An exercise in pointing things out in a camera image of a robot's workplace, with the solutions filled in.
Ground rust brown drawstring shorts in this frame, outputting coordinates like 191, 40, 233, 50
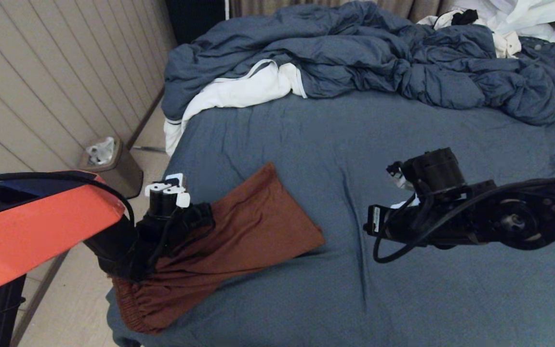
112, 162, 326, 334

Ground brown trash bin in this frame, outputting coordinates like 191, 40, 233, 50
79, 137, 144, 199

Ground bed with blue sheet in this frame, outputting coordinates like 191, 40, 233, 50
106, 89, 555, 347

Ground clear plastic bin liner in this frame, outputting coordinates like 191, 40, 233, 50
86, 137, 115, 166

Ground white pillow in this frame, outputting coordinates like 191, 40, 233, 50
163, 59, 308, 157

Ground rumpled blue duvet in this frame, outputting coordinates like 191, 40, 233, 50
162, 0, 555, 127

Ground cream buttoned garment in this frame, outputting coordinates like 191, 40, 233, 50
416, 10, 522, 59

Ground dark cabinet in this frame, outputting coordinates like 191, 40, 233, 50
165, 0, 226, 46

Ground black cloth item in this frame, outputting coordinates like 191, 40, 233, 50
451, 9, 479, 26

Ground beige curtain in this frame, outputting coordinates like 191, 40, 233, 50
229, 0, 456, 24

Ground white shirt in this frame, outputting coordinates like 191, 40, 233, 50
451, 0, 555, 44

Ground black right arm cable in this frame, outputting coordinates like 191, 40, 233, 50
372, 169, 555, 264

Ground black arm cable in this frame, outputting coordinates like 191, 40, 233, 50
372, 169, 555, 264
0, 172, 136, 228

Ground white left camera bracket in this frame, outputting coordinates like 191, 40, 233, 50
144, 179, 191, 209

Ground white camera bracket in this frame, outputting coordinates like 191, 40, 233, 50
144, 179, 191, 209
393, 176, 425, 209

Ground white right camera bracket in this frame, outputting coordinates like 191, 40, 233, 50
393, 176, 425, 209

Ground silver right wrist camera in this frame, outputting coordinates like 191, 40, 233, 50
386, 161, 413, 191

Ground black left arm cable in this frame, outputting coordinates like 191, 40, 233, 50
0, 172, 136, 228

